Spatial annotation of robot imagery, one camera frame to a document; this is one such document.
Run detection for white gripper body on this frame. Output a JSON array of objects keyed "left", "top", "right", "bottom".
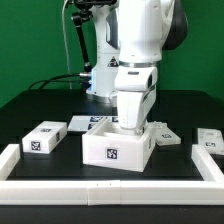
[{"left": 115, "top": 66, "right": 157, "bottom": 130}]

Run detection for white cabinet door with knob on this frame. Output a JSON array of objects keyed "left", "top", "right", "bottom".
[{"left": 155, "top": 122, "right": 181, "bottom": 146}]

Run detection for white cabinet body box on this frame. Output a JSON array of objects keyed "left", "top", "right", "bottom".
[{"left": 82, "top": 118, "right": 156, "bottom": 172}]

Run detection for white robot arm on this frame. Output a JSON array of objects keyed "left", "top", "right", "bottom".
[{"left": 87, "top": 0, "right": 188, "bottom": 131}]

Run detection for flat white panel with tags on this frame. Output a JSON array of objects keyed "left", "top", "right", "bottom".
[{"left": 68, "top": 115, "right": 119, "bottom": 132}]

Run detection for white block with tags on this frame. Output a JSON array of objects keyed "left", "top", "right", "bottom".
[{"left": 22, "top": 121, "right": 67, "bottom": 154}]

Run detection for white U-shaped fence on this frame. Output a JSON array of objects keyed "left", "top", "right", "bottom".
[{"left": 0, "top": 144, "right": 224, "bottom": 205}]

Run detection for black cable bundle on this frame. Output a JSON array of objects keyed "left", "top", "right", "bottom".
[{"left": 27, "top": 72, "right": 92, "bottom": 91}]

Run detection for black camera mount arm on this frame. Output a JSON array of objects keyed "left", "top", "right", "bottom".
[{"left": 70, "top": 0, "right": 101, "bottom": 74}]

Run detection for white cable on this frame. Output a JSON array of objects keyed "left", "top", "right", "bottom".
[{"left": 61, "top": 0, "right": 74, "bottom": 90}]

